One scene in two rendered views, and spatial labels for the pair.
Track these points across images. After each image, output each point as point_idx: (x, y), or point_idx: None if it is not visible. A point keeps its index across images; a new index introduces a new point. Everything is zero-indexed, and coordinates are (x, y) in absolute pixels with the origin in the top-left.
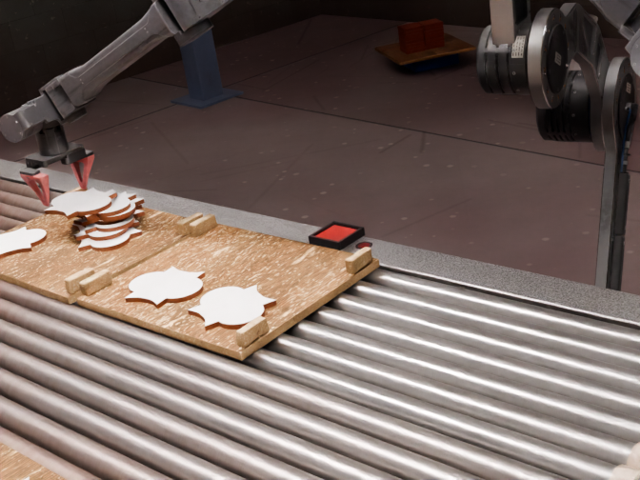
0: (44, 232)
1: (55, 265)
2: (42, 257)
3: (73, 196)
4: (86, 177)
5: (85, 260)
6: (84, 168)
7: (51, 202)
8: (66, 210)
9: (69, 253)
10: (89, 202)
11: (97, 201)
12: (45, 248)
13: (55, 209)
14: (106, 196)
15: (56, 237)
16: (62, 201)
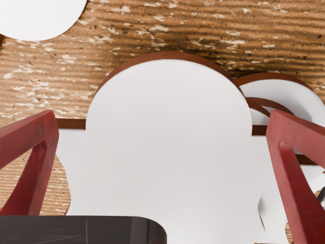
0: (74, 10)
1: (7, 174)
2: (2, 118)
3: (190, 135)
4: (281, 197)
5: (61, 206)
6: (303, 243)
7: (102, 93)
8: (79, 204)
9: (58, 159)
10: (165, 218)
11: (181, 233)
12: (35, 77)
13: (67, 162)
14: (222, 231)
15: (98, 49)
16: (132, 129)
